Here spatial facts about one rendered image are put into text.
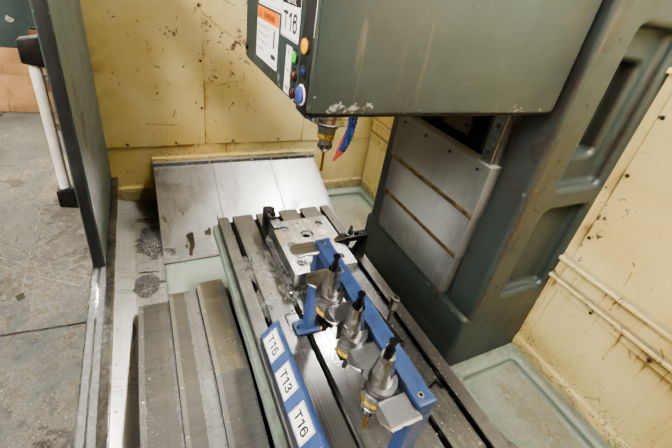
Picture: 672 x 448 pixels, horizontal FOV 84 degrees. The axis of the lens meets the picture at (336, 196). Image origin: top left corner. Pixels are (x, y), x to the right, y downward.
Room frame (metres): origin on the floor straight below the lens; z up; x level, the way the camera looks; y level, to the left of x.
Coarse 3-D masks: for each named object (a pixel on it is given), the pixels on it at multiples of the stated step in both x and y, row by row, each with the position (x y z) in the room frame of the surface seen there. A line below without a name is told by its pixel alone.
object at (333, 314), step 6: (330, 306) 0.57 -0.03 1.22; (336, 306) 0.58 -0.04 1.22; (342, 306) 0.58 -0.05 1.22; (348, 306) 0.58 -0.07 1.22; (324, 312) 0.56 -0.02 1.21; (330, 312) 0.56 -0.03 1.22; (336, 312) 0.56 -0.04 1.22; (342, 312) 0.56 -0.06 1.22; (330, 318) 0.54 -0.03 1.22; (336, 318) 0.54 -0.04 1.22; (342, 318) 0.55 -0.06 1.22; (336, 324) 0.53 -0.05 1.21
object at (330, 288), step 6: (330, 270) 0.60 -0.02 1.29; (330, 276) 0.60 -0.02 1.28; (336, 276) 0.60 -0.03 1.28; (324, 282) 0.60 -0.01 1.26; (330, 282) 0.59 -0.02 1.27; (336, 282) 0.60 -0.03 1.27; (324, 288) 0.60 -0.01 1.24; (330, 288) 0.59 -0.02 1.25; (336, 288) 0.59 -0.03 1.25; (324, 294) 0.59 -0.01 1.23; (330, 294) 0.59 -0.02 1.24; (336, 294) 0.59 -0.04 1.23
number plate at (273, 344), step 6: (276, 330) 0.70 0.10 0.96; (270, 336) 0.69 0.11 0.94; (276, 336) 0.68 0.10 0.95; (264, 342) 0.68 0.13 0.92; (270, 342) 0.67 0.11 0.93; (276, 342) 0.67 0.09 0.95; (270, 348) 0.66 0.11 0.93; (276, 348) 0.65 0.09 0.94; (282, 348) 0.65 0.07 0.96; (270, 354) 0.64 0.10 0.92; (276, 354) 0.64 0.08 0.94; (270, 360) 0.63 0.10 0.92
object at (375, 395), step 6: (366, 372) 0.43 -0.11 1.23; (366, 378) 0.41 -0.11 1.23; (396, 378) 0.42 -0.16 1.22; (366, 384) 0.41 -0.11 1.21; (396, 384) 0.41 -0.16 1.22; (372, 390) 0.39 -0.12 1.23; (378, 390) 0.40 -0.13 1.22; (384, 390) 0.40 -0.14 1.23; (390, 390) 0.40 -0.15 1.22; (372, 396) 0.39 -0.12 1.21; (378, 396) 0.39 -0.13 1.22; (384, 396) 0.39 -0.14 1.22; (390, 396) 0.39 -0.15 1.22
